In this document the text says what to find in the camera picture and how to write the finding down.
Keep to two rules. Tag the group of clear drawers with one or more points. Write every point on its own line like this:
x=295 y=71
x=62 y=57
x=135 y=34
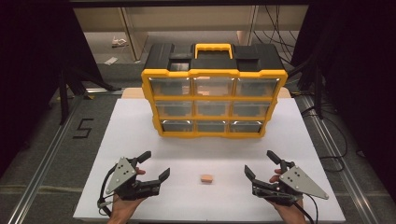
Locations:
x=250 y=109

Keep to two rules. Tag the clear plastic drawer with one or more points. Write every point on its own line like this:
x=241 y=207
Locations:
x=176 y=125

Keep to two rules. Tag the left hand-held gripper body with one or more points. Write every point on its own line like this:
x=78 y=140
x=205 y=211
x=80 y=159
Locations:
x=123 y=175

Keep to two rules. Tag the small peach block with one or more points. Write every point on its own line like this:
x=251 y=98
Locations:
x=207 y=178

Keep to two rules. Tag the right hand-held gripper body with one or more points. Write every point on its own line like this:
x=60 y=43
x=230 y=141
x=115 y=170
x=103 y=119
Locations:
x=299 y=183

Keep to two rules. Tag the wooden board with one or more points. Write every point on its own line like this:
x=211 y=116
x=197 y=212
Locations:
x=132 y=93

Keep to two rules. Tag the black metal stand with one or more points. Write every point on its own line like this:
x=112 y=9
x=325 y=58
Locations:
x=63 y=96
x=317 y=93

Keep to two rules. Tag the person's right hand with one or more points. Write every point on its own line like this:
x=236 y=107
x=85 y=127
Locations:
x=291 y=211

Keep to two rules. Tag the black curtain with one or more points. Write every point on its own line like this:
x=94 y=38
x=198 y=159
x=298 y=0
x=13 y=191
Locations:
x=361 y=77
x=34 y=62

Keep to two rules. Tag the aluminium floor rail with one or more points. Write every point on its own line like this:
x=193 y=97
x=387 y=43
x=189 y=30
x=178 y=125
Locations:
x=339 y=161
x=43 y=161

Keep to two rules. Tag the beige partition furniture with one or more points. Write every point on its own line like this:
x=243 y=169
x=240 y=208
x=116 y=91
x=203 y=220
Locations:
x=186 y=18

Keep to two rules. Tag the person's left hand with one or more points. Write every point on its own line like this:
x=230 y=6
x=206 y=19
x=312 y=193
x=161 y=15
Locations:
x=124 y=207

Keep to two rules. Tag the flat white paper scrap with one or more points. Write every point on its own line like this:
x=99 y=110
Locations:
x=111 y=61

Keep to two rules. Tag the crumpled white paper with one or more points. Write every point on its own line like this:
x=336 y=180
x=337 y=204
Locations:
x=119 y=42

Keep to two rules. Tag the yellow black storage organizer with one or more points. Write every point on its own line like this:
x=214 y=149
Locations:
x=214 y=63

